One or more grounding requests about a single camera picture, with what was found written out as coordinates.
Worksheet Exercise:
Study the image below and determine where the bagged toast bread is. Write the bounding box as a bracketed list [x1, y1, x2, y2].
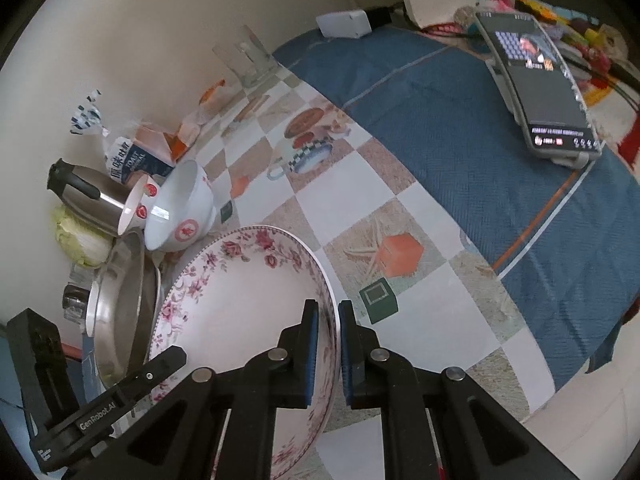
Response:
[70, 91, 176, 183]

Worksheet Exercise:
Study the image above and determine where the stainless steel plate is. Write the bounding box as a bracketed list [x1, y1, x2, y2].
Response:
[85, 230, 161, 388]

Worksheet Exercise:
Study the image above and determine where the white bowl with red mark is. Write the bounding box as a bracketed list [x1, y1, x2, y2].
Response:
[144, 160, 217, 253]

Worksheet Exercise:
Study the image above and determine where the clear glass mug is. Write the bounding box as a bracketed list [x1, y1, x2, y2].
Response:
[241, 25, 279, 82]

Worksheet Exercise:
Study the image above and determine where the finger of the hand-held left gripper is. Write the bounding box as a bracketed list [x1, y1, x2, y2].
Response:
[119, 345, 188, 402]

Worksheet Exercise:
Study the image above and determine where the clear glass jar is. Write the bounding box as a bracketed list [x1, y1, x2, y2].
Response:
[61, 284, 93, 323]

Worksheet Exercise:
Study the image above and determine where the strawberry print bowl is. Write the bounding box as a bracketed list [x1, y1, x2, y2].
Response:
[117, 174, 156, 236]

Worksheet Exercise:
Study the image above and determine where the round floral plate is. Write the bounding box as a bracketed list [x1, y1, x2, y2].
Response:
[148, 225, 341, 480]

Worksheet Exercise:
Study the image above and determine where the white power adapter box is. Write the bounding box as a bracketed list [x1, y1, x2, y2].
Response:
[316, 9, 372, 40]

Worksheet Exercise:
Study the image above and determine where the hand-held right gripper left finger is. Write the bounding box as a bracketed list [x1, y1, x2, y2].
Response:
[75, 299, 321, 480]

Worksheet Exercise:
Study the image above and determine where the stainless steel thermos jug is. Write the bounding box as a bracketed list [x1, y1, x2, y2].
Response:
[47, 158, 146, 238]

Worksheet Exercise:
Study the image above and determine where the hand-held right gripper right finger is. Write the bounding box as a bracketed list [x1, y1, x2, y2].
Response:
[338, 300, 581, 480]

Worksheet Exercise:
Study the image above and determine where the smartphone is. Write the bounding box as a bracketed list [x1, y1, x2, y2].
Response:
[474, 10, 602, 160]

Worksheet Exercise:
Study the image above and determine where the napa cabbage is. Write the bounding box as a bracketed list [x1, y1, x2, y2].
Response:
[54, 205, 113, 267]

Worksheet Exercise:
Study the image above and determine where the tall clear glass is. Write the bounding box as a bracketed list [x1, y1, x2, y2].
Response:
[212, 41, 258, 88]

